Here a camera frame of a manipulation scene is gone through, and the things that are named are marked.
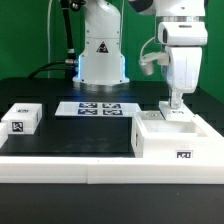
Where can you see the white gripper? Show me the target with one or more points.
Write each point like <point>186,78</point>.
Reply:
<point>183,43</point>

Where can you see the white cabinet body box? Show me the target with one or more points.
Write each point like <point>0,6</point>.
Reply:
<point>154,138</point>

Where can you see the small white cabinet top block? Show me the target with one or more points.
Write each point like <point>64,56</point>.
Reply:
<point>23,118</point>

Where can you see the white marker base sheet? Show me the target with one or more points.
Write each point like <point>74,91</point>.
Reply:
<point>97,109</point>

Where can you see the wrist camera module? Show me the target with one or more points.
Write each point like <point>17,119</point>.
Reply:
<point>146,60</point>

